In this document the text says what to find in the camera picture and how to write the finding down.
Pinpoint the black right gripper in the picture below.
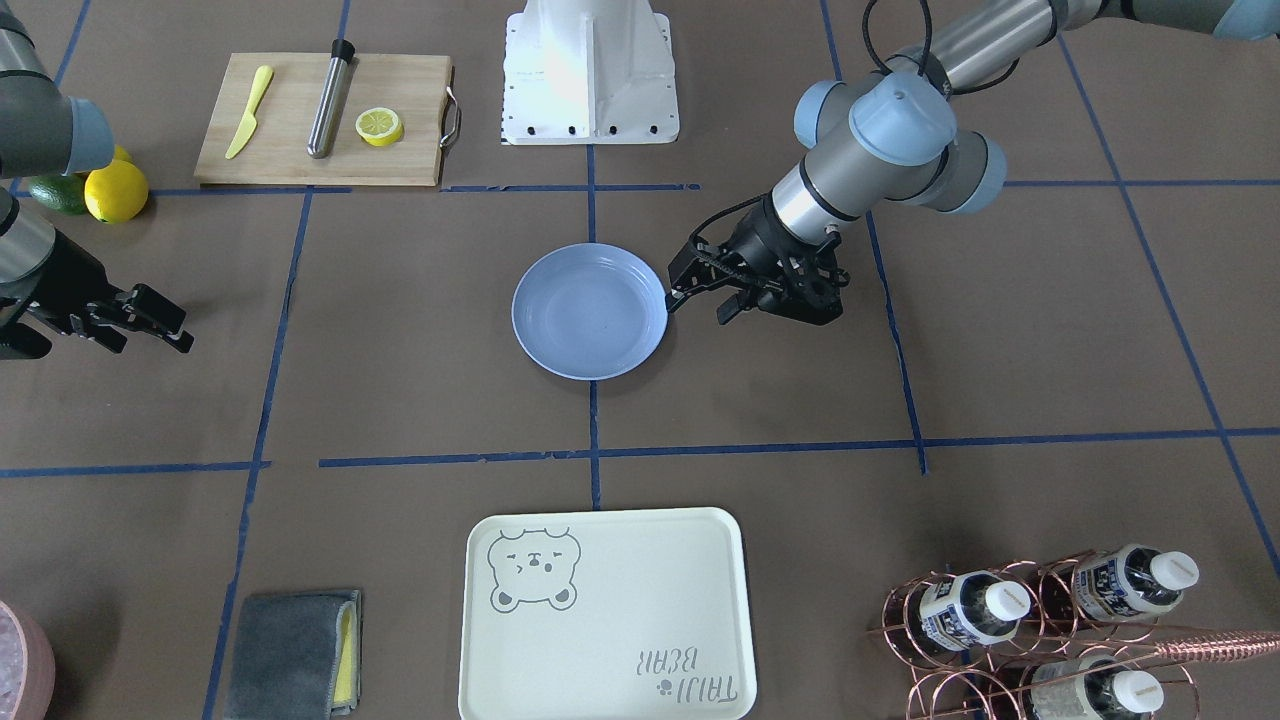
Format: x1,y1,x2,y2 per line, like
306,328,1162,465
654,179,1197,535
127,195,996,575
1,232,195,360

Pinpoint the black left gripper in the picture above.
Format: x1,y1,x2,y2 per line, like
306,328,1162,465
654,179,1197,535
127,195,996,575
666,195,850,325

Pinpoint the blue plastic plate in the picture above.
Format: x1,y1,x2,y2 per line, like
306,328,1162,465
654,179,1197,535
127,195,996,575
511,243,669,380

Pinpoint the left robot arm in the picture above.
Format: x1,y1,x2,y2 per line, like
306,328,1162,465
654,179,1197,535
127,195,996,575
666,1,1279,325

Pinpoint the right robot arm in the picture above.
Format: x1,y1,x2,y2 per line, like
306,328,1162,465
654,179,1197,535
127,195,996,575
1,3,195,360

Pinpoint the large yellow lemon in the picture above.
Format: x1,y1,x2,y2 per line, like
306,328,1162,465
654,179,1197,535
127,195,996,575
84,159,150,224

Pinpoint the green lime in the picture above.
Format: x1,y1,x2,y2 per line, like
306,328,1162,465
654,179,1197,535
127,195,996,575
27,174,90,217

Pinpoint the steel cylinder tool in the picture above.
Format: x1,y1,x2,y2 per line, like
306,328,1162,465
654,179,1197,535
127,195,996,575
306,38,355,159

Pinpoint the yellow plastic knife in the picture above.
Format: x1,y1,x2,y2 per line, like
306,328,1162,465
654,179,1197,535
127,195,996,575
224,65,275,160

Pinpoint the lemon half slice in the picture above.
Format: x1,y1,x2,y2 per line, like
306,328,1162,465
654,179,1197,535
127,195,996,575
355,108,404,147

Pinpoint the cream bear serving tray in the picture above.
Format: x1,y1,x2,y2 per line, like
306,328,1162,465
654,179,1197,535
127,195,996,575
458,507,758,719

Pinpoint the wooden cutting board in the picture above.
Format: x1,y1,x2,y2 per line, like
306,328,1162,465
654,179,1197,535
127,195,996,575
195,53,454,188

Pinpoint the grey folded cloth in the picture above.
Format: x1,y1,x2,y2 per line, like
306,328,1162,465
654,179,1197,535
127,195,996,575
223,588,364,719

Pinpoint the pink bowl of ice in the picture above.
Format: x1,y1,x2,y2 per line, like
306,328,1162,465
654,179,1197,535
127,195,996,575
1,601,56,719

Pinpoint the dark tea bottle middle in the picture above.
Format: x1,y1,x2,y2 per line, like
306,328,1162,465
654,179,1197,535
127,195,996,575
911,571,1033,656

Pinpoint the dark tea bottle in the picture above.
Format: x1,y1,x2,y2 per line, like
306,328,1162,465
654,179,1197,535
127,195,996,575
911,571,1033,656
1069,544,1201,623
1025,659,1166,719

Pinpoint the dark tea bottle rear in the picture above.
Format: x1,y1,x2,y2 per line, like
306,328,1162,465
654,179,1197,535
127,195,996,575
1025,659,1166,719

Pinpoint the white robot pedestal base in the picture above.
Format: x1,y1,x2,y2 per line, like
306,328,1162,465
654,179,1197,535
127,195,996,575
500,1,681,146

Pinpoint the copper wire bottle rack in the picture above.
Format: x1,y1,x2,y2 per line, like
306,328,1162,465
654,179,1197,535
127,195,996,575
868,550,1277,719

